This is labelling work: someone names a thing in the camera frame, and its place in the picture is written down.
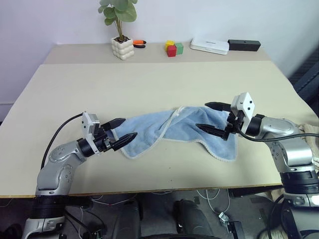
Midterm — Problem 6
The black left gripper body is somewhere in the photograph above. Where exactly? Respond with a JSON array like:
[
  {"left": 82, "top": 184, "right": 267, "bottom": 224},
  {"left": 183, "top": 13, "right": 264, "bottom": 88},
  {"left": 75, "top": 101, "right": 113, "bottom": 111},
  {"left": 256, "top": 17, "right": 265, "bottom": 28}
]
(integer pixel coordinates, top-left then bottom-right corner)
[{"left": 93, "top": 123, "right": 117, "bottom": 153}]

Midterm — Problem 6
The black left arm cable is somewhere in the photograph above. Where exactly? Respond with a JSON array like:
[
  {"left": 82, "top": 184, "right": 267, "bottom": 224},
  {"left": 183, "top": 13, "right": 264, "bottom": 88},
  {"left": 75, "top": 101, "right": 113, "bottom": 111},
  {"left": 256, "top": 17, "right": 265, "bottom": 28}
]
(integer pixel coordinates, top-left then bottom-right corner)
[{"left": 40, "top": 113, "right": 84, "bottom": 172}]

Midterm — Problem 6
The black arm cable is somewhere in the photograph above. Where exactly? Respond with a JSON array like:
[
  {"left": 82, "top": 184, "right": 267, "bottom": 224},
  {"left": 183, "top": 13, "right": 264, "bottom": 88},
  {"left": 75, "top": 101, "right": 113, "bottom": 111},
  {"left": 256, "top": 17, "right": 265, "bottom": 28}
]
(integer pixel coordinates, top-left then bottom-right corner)
[
  {"left": 40, "top": 113, "right": 84, "bottom": 172},
  {"left": 235, "top": 124, "right": 319, "bottom": 143}
]

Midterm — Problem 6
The light blue towel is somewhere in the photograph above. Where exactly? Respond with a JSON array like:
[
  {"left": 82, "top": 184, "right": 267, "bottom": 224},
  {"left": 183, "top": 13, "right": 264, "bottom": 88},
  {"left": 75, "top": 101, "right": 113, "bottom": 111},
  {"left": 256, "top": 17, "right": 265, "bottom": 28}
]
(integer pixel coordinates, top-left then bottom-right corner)
[{"left": 107, "top": 105, "right": 238, "bottom": 163}]

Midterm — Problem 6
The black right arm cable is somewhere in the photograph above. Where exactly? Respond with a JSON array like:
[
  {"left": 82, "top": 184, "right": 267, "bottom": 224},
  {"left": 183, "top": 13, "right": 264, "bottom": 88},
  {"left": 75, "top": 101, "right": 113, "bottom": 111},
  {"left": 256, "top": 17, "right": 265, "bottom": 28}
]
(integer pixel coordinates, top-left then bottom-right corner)
[{"left": 235, "top": 124, "right": 319, "bottom": 143}]

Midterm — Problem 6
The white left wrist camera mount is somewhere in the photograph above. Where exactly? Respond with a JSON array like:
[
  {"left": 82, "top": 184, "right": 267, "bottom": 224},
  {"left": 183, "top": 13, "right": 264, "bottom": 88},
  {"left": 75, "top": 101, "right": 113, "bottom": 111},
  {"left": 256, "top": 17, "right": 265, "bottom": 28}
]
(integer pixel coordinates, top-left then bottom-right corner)
[{"left": 81, "top": 111, "right": 101, "bottom": 148}]

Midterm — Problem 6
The green plant in white pot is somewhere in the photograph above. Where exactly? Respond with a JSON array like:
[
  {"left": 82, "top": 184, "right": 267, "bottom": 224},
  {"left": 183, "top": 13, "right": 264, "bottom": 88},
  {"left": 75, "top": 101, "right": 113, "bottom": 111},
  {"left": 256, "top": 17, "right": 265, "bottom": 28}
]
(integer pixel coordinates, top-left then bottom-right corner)
[{"left": 97, "top": 0, "right": 138, "bottom": 61}]

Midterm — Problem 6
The dark rounded shape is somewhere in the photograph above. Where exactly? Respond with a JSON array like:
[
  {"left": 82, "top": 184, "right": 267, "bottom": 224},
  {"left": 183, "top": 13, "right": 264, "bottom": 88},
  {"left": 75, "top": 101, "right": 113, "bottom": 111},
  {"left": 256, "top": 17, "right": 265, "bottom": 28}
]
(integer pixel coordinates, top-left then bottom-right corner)
[{"left": 173, "top": 199, "right": 221, "bottom": 239}]

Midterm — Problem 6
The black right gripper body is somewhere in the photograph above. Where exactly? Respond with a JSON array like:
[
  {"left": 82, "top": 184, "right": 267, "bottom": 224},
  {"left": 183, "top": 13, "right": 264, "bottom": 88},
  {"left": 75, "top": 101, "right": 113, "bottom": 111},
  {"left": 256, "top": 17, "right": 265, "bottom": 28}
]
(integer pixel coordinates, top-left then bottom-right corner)
[{"left": 223, "top": 109, "right": 246, "bottom": 142}]

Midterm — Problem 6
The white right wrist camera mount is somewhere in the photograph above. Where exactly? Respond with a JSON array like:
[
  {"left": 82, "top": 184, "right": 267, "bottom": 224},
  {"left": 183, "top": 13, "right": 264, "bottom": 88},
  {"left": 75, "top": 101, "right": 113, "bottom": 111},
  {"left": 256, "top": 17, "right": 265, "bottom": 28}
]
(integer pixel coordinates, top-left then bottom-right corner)
[{"left": 229, "top": 91, "right": 257, "bottom": 135}]

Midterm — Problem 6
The long black box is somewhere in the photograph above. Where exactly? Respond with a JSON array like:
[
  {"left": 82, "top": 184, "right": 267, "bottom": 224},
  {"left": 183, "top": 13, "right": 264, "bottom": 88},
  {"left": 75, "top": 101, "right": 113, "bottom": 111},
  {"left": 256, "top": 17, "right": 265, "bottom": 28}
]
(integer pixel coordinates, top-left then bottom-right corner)
[{"left": 227, "top": 39, "right": 262, "bottom": 53}]

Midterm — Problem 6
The flat white box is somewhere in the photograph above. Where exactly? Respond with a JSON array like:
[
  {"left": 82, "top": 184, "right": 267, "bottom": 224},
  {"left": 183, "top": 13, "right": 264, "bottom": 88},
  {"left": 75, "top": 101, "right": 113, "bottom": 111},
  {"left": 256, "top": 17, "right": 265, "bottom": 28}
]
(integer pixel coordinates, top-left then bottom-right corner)
[{"left": 190, "top": 37, "right": 230, "bottom": 56}]

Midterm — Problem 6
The dark grey chair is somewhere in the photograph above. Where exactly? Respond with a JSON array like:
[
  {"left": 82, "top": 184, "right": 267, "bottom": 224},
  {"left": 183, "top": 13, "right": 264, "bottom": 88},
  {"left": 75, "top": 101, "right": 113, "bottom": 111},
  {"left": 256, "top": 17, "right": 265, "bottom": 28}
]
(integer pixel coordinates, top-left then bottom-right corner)
[{"left": 289, "top": 48, "right": 319, "bottom": 106}]

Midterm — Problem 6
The white cable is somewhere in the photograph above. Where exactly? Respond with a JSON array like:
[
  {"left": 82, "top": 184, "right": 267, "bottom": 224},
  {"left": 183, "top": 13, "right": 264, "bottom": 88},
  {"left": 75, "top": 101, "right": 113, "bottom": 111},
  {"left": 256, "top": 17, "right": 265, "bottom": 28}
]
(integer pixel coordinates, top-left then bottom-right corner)
[{"left": 196, "top": 188, "right": 230, "bottom": 215}]

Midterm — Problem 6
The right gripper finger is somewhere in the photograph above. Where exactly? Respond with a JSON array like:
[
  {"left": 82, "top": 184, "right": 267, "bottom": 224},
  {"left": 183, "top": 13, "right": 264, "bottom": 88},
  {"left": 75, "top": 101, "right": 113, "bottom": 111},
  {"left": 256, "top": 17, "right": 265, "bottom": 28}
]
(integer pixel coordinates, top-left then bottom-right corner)
[
  {"left": 204, "top": 101, "right": 233, "bottom": 113},
  {"left": 194, "top": 122, "right": 228, "bottom": 140}
]

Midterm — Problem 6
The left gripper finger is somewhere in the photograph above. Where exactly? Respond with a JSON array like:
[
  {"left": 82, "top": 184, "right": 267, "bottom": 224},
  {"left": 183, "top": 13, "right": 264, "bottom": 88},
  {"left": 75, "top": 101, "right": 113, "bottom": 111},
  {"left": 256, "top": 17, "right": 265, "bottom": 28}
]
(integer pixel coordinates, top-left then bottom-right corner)
[
  {"left": 102, "top": 118, "right": 126, "bottom": 131},
  {"left": 110, "top": 132, "right": 139, "bottom": 152}
]

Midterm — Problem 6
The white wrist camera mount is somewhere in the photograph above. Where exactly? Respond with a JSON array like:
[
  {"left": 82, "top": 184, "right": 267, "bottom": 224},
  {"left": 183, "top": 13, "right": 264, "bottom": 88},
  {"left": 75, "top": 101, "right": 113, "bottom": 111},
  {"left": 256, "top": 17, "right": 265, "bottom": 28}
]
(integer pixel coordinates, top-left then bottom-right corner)
[
  {"left": 81, "top": 111, "right": 101, "bottom": 148},
  {"left": 229, "top": 91, "right": 257, "bottom": 135}
]

